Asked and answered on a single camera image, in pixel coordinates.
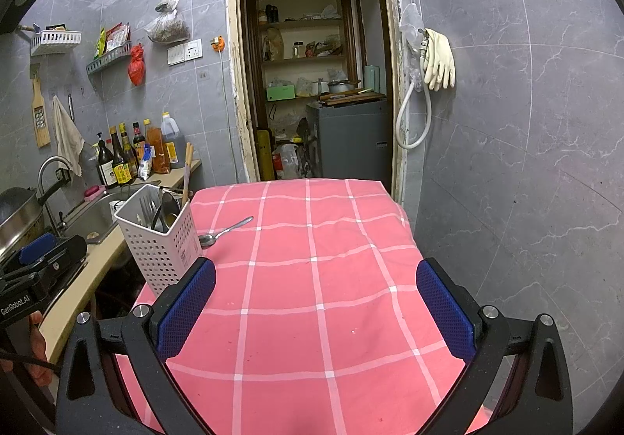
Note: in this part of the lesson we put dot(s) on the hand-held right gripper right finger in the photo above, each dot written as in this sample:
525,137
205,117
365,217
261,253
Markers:
443,313

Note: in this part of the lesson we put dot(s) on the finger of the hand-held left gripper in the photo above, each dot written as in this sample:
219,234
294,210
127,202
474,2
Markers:
63,259
36,249

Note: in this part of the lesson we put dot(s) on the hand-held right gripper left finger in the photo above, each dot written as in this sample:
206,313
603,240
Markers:
187,308

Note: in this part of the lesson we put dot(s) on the white perforated utensil basket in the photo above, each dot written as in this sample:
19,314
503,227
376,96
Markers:
165,254

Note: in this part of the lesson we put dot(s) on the gold spoon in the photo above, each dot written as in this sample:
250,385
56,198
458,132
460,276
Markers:
170,220

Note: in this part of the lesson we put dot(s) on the wooden chopstick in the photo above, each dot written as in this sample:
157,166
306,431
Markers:
190,172
185,181

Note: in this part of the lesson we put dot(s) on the person's left hand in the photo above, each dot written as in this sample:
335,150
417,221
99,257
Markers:
39,347

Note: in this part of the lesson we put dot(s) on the steel wok with lid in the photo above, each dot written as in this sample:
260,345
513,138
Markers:
17,220

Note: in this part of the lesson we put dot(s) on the steel sink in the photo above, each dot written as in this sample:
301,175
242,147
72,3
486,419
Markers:
92,220

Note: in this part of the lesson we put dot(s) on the white pitcher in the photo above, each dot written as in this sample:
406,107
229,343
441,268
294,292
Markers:
118,210

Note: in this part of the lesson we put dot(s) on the pink sponge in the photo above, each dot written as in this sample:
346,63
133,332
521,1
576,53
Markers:
95,192

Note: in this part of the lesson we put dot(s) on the steel faucet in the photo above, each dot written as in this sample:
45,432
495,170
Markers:
46,167

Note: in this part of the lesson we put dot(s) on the yellow label soy sauce bottle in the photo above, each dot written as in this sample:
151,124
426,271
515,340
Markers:
122,169

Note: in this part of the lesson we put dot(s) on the beige towel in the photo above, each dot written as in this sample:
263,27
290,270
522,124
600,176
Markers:
67,138

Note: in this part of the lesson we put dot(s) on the wooden grater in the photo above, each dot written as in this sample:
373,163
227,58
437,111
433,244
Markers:
41,123

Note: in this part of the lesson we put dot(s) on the white blue seasoning bag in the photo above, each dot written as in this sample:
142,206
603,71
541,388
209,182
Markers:
146,164

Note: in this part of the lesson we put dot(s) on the pink checked tablecloth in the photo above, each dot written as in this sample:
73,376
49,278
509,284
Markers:
317,293

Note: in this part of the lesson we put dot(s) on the dark sauce bottle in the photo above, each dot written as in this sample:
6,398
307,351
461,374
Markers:
130,147

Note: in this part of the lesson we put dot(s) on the red label sauce bottle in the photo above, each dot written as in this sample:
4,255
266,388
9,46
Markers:
139,140

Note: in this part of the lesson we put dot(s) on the orange seasoning bottle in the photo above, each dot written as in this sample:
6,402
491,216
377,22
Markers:
158,152

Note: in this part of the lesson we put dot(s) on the dark oil jug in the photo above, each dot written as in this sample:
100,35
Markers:
173,145

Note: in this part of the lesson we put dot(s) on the yellow cylinder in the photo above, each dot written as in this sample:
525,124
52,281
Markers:
264,155

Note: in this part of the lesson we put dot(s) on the clear plastic jug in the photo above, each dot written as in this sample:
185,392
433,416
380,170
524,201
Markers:
286,162

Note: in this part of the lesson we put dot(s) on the red plastic bag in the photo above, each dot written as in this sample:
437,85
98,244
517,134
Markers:
136,69

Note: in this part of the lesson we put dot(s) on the green seasoning packet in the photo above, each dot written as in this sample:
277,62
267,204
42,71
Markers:
100,45

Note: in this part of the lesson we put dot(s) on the red seasoning packet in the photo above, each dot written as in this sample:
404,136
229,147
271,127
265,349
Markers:
118,38

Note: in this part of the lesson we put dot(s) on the wooden cutting board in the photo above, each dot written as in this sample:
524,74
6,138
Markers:
351,99

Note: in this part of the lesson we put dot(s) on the green box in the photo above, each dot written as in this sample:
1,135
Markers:
280,93

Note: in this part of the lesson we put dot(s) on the pale green cup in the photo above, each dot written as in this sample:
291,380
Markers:
372,78

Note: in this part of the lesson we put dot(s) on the steel pot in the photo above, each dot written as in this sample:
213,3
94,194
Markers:
341,87

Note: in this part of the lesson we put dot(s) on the cream rubber gloves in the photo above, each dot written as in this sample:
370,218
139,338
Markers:
441,62

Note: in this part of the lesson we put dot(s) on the clear bag of dried goods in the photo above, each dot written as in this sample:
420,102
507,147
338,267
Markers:
168,28

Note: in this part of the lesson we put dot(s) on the orange plug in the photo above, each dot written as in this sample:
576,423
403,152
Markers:
218,44

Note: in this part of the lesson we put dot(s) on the brown paper bag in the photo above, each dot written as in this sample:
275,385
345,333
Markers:
274,45

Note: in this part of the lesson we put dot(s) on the glass jar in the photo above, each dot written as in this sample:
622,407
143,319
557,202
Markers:
298,50

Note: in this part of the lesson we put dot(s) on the wooden shelf unit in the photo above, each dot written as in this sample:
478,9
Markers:
302,23

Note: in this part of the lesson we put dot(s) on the grey wall shelf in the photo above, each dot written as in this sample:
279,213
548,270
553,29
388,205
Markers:
107,61

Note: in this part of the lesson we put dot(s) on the white wall basket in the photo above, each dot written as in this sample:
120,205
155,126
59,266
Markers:
56,40

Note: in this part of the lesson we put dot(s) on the white wall socket panel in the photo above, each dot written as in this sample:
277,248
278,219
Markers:
185,52

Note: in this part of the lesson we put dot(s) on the wooden door frame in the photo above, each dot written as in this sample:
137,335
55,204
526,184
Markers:
395,74

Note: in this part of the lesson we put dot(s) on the clear plastic wall bag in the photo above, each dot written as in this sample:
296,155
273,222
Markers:
411,25

